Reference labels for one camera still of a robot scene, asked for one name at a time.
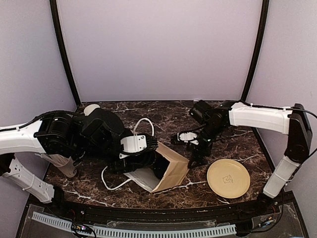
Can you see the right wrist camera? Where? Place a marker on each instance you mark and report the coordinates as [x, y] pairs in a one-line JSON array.
[[184, 138]]

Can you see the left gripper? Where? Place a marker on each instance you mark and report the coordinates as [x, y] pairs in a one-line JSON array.
[[123, 167]]

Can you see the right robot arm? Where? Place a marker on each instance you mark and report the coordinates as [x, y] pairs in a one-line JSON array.
[[292, 121]]

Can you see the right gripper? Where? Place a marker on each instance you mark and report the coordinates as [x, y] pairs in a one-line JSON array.
[[194, 156]]

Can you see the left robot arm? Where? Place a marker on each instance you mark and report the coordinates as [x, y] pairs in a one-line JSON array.
[[64, 138]]

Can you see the right black frame post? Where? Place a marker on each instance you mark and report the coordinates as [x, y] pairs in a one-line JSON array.
[[257, 50]]

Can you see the brown paper bag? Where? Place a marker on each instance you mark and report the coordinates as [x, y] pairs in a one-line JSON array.
[[144, 177]]

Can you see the left black frame post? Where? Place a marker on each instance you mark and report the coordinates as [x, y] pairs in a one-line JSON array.
[[63, 52]]

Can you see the yellow plate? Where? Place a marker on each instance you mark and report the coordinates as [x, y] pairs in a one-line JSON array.
[[228, 178]]

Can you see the cup of wrapped straws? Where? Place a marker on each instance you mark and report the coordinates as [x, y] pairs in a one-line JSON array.
[[64, 164]]

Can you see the black frame post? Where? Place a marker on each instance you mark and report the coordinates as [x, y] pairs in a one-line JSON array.
[[257, 50], [63, 52]]

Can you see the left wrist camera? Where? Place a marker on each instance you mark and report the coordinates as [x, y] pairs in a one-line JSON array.
[[137, 144]]

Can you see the black front rail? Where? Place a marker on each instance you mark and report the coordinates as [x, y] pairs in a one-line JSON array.
[[236, 212]]

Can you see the white cable duct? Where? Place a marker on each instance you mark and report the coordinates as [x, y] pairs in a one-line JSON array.
[[133, 230]]

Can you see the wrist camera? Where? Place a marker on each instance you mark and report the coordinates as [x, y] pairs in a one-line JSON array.
[[184, 138], [137, 144]]

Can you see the stack of paper cups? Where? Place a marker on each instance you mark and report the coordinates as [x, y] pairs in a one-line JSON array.
[[90, 108]]

